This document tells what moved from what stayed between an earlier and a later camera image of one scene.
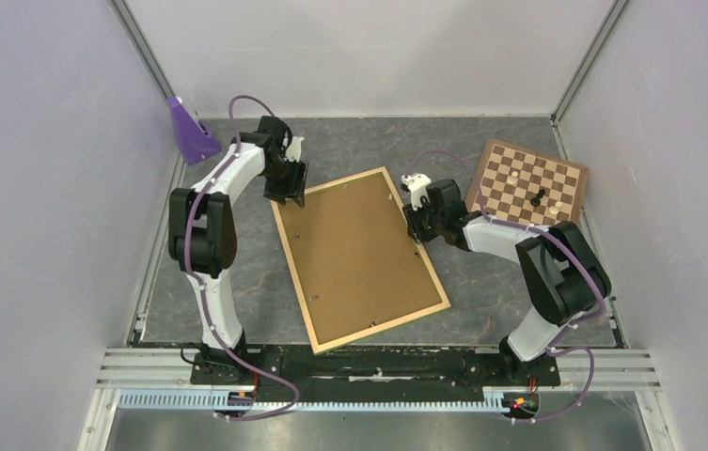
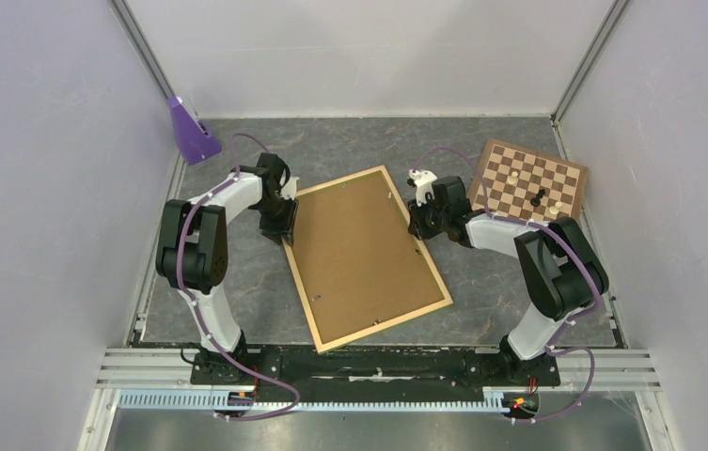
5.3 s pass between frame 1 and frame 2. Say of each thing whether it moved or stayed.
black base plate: stayed
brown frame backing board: stayed
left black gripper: moved
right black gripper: stayed
